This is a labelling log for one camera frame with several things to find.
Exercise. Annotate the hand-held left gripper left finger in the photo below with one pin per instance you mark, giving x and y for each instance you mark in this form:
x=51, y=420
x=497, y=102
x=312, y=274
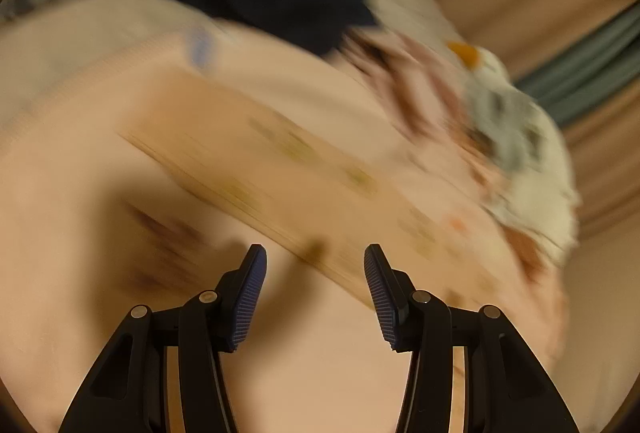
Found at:
x=249, y=300

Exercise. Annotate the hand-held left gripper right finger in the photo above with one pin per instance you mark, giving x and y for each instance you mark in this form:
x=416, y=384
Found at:
x=379, y=300

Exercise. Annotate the peach duck-print garment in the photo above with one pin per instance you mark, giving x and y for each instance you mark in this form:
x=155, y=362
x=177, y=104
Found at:
x=300, y=193

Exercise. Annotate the pink floral bed sheet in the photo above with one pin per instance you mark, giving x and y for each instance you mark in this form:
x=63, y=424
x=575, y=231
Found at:
x=75, y=263

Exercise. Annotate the white patterned cloth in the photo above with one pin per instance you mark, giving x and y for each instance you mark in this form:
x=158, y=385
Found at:
x=530, y=173

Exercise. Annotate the crumpled pink cloth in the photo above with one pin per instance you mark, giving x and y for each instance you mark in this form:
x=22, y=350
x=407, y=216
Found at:
x=400, y=83

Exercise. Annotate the grey-green cloth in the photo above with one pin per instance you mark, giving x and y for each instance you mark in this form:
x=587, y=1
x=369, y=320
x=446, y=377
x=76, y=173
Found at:
x=590, y=68

